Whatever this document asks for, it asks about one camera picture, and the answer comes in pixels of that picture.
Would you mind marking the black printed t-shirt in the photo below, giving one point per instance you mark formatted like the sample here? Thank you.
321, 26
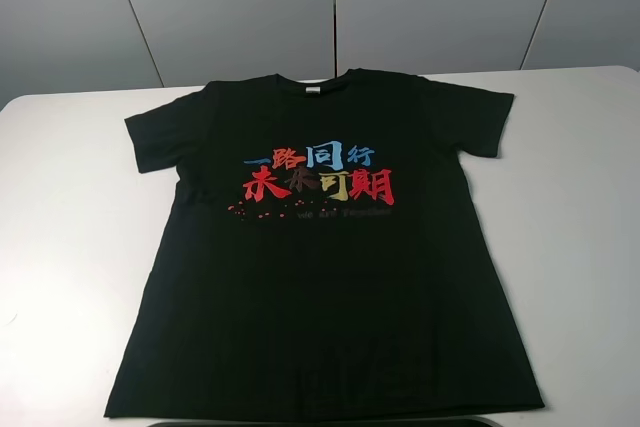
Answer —
323, 255

